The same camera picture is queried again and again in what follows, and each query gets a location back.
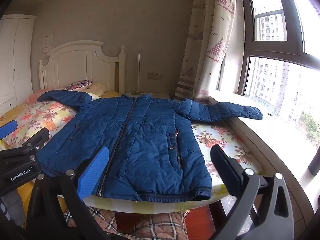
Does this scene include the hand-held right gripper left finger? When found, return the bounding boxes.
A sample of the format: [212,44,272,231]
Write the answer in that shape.
[26,146,110,240]

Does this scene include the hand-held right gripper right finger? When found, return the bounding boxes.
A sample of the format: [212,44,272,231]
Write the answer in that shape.
[210,144,295,240]

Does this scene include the blue quilted jacket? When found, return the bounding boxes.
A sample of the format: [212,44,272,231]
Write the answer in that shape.
[37,90,263,202]

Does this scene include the white nightstand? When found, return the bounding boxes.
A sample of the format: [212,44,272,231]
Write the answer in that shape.
[125,92,171,99]

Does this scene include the cream textured pillow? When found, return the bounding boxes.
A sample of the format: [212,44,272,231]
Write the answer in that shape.
[86,83,108,97]

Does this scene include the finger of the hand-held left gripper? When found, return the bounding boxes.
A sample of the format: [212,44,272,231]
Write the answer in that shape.
[0,120,17,139]
[0,127,50,168]

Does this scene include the white wardrobe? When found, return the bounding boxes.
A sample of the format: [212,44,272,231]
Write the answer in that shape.
[0,14,37,117]

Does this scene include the white wooden headboard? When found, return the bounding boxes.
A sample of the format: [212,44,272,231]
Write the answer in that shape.
[38,41,126,94]

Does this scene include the white window sill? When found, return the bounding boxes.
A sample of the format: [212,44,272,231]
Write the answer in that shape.
[209,90,315,228]

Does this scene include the yellow daisy bedsheet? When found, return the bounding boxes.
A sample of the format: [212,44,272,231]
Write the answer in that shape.
[0,112,69,220]

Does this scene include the person's left forearm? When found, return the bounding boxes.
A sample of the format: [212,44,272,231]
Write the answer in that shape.
[0,187,28,230]

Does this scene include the purple patterned pillow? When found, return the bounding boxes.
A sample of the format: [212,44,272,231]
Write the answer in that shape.
[64,80,93,92]

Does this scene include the dark framed window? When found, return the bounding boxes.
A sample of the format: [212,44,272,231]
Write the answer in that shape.
[237,0,320,153]

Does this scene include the thin silver pole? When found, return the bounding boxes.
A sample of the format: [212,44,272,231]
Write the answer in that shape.
[137,54,141,93]

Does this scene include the floral blanket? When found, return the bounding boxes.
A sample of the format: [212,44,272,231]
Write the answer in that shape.
[0,94,264,214]

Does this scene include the plaid quilted pants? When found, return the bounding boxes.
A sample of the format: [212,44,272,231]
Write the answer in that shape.
[62,206,190,240]

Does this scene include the sailboat print curtain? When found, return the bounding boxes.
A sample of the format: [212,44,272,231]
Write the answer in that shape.
[174,0,238,105]

